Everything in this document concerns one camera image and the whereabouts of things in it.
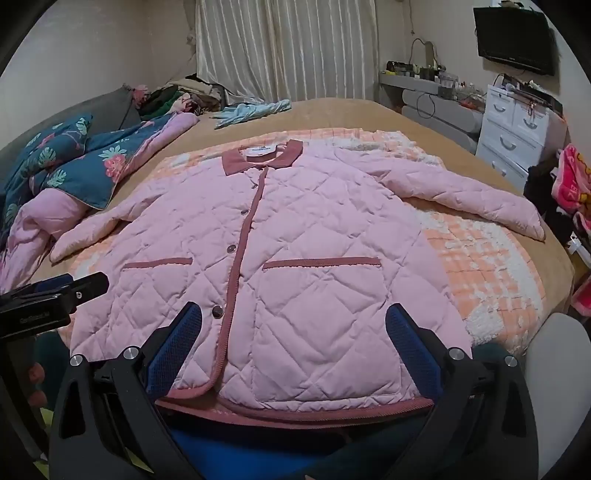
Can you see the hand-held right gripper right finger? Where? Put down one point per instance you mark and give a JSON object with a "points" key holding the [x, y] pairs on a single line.
{"points": [[415, 350]]}

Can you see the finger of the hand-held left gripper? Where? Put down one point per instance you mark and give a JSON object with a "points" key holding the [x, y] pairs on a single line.
{"points": [[55, 286], [90, 286]]}

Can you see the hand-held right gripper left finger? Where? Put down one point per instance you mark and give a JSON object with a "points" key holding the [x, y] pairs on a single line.
{"points": [[175, 350]]}

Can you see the pink quilted jacket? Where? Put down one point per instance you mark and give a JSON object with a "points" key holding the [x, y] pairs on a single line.
{"points": [[300, 277]]}

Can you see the dark clothes heap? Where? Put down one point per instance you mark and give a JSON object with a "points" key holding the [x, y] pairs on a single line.
{"points": [[545, 184]]}

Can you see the pile of mixed clothes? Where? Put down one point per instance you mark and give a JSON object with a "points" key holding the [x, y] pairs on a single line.
{"points": [[184, 94]]}

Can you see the person's left hand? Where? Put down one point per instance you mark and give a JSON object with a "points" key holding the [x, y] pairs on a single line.
{"points": [[36, 371]]}

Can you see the person's dark teal clothing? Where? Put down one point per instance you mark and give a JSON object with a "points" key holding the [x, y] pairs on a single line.
{"points": [[51, 369]]}

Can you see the orange plaid blanket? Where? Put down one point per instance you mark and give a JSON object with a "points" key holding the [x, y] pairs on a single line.
{"points": [[485, 258]]}

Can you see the person's blue garment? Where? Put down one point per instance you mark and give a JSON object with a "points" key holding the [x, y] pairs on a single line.
{"points": [[240, 452]]}

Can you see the blue floral quilt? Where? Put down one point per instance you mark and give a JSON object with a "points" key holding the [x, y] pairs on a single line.
{"points": [[106, 161]]}

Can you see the grey headboard cushion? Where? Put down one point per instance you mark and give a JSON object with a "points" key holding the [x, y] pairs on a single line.
{"points": [[92, 110]]}

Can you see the pink printed towel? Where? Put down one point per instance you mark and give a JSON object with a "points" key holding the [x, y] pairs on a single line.
{"points": [[575, 180]]}

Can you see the light blue garment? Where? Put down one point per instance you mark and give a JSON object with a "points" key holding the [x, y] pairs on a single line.
{"points": [[249, 113]]}

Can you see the white drawer cabinet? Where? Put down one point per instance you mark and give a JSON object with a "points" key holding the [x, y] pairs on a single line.
{"points": [[508, 134]]}

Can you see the grey dressing table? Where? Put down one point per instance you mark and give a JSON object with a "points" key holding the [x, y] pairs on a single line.
{"points": [[443, 115]]}

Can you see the clutter of cosmetics bottles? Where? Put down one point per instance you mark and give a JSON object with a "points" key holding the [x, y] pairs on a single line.
{"points": [[443, 83]]}

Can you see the clutter on drawer cabinet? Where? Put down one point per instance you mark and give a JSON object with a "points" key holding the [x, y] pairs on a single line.
{"points": [[540, 99]]}

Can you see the oval table mirror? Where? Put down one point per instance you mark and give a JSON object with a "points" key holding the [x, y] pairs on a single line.
{"points": [[429, 53]]}

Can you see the white curtain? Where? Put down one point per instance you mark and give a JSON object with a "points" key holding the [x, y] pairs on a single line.
{"points": [[286, 46]]}

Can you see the black wall television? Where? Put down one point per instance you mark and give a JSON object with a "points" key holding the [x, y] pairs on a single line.
{"points": [[512, 37]]}

